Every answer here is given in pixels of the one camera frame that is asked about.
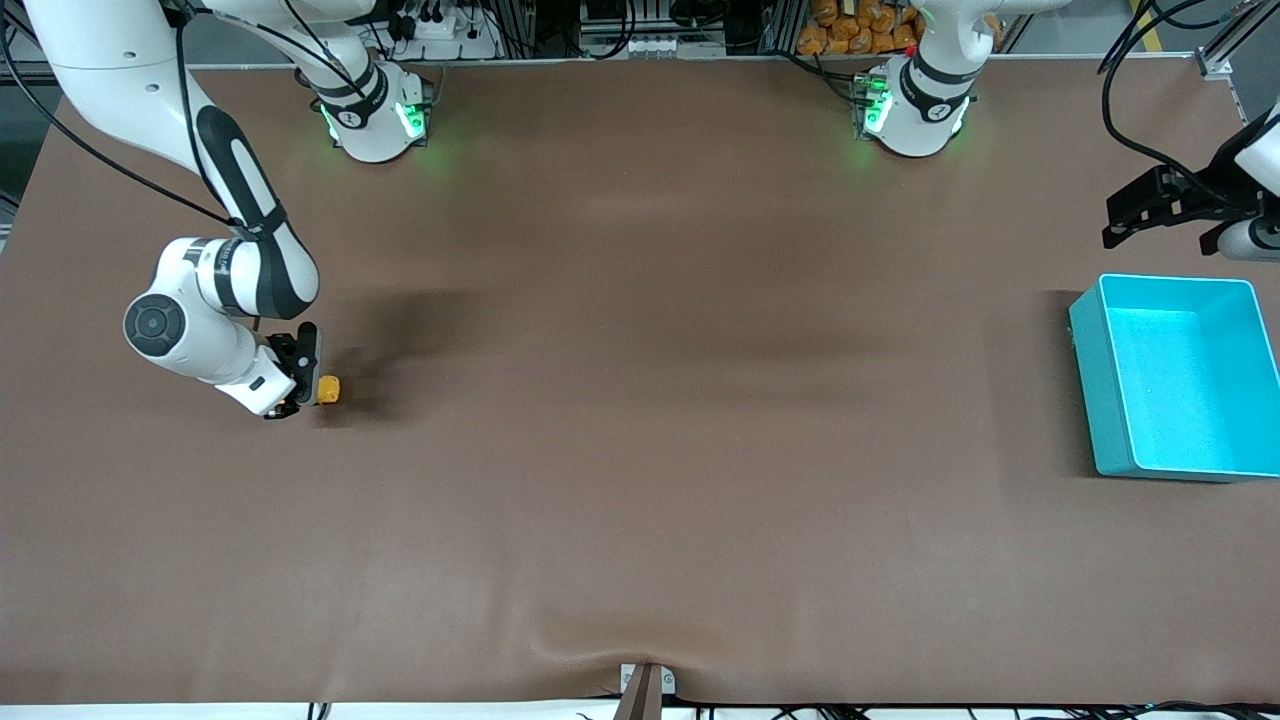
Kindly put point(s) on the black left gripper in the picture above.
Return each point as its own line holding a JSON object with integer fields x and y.
{"x": 1196, "y": 199}

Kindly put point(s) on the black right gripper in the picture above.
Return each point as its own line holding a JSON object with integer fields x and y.
{"x": 292, "y": 353}

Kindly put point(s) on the yellow beetle toy car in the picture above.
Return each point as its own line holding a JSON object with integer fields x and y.
{"x": 329, "y": 389}

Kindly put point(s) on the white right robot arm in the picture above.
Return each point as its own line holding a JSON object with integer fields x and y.
{"x": 100, "y": 60}

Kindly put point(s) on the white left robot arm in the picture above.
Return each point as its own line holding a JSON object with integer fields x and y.
{"x": 920, "y": 110}

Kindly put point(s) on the teal plastic bin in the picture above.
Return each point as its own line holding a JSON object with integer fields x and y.
{"x": 1180, "y": 400}

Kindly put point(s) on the orange packaged snacks pile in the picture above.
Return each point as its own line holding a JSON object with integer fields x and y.
{"x": 850, "y": 25}

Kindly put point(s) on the brown table mat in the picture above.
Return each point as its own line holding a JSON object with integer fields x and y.
{"x": 640, "y": 400}

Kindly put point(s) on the white power strip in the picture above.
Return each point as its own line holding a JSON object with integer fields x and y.
{"x": 440, "y": 35}

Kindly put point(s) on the aluminium frame rail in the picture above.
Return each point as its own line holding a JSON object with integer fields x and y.
{"x": 1215, "y": 62}

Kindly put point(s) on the metal table edge bracket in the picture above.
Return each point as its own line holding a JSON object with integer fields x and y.
{"x": 647, "y": 690}

